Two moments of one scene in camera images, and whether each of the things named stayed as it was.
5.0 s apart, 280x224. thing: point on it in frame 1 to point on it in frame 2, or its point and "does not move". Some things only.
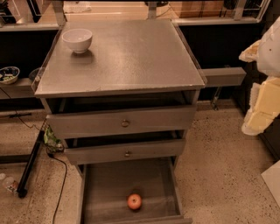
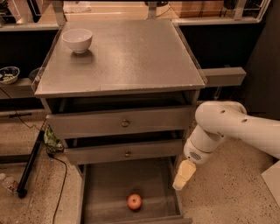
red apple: (134, 201) does not move
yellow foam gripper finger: (264, 106) to (186, 169)
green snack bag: (52, 143) does not move
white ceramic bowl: (78, 39) does not move
